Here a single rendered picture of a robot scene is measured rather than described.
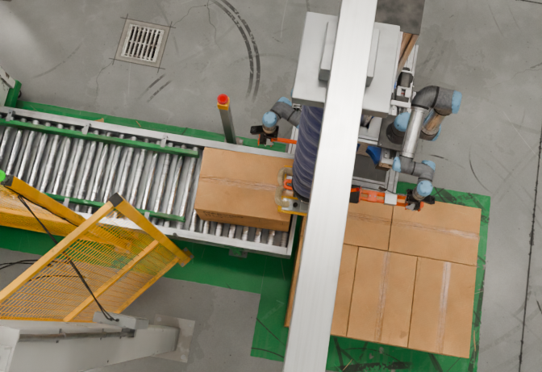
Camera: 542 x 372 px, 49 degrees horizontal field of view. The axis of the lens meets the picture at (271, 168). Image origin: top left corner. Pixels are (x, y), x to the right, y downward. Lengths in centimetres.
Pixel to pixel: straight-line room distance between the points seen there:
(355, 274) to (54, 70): 296
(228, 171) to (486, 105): 238
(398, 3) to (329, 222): 166
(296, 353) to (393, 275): 265
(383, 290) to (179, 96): 225
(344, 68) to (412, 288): 265
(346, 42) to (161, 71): 349
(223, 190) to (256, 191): 21
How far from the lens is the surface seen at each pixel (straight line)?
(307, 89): 184
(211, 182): 375
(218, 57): 509
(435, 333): 417
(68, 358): 222
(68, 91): 522
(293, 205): 353
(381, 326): 410
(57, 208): 329
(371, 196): 349
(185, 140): 422
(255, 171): 375
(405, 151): 323
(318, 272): 154
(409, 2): 303
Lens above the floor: 458
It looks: 75 degrees down
